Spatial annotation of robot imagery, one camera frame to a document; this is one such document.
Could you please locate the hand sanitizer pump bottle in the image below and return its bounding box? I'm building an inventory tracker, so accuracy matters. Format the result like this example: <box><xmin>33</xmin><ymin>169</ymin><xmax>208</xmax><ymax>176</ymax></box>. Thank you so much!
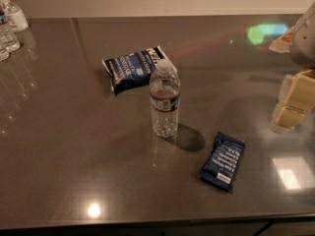
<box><xmin>0</xmin><ymin>0</ymin><xmax>29</xmax><ymax>32</ymax></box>

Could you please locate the edge water bottle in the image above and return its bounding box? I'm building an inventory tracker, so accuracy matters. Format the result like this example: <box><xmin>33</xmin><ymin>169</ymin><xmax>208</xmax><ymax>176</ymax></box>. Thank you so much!
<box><xmin>0</xmin><ymin>39</ymin><xmax>9</xmax><ymax>62</ymax></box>

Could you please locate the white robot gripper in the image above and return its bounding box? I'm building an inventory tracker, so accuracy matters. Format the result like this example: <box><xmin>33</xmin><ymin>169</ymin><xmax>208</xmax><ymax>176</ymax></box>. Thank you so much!
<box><xmin>269</xmin><ymin>2</ymin><xmax>315</xmax><ymax>134</ymax></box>

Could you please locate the background water bottle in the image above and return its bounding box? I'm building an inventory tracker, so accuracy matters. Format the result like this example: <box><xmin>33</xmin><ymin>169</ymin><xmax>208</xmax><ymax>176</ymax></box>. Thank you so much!
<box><xmin>0</xmin><ymin>8</ymin><xmax>21</xmax><ymax>52</ymax></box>

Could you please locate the blue chip bag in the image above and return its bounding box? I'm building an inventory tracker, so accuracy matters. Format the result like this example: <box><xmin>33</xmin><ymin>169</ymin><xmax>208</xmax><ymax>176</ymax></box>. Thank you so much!
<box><xmin>102</xmin><ymin>46</ymin><xmax>167</xmax><ymax>93</ymax></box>

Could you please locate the clear plastic water bottle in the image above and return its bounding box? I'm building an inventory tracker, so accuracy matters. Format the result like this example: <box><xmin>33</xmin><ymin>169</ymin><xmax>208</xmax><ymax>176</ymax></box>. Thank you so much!
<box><xmin>149</xmin><ymin>59</ymin><xmax>181</xmax><ymax>138</ymax></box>

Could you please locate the blue snack bar wrapper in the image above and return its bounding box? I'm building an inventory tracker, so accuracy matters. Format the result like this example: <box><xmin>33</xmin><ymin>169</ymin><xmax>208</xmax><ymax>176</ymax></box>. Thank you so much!
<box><xmin>199</xmin><ymin>132</ymin><xmax>245</xmax><ymax>192</ymax></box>

